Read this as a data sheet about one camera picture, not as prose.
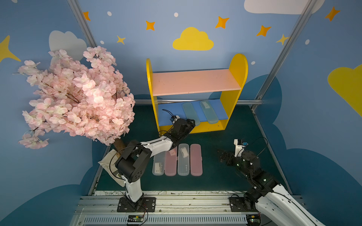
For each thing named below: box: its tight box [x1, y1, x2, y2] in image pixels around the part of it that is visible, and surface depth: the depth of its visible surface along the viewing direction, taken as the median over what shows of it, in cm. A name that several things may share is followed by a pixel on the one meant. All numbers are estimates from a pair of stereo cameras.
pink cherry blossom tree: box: [13, 45, 136, 152], surface depth 53 cm
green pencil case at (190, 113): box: [181, 102, 201, 127], surface depth 100 cm
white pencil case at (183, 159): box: [177, 143, 190, 177], surface depth 92 cm
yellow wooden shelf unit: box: [146, 53, 249, 134], surface depth 95 cm
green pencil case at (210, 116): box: [199, 100, 219, 125], surface depth 100 cm
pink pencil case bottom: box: [189, 143, 203, 177], surface depth 93 cm
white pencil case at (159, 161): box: [151, 152, 166, 176], surface depth 90 cm
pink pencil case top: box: [164, 146, 178, 177], surface depth 92 cm
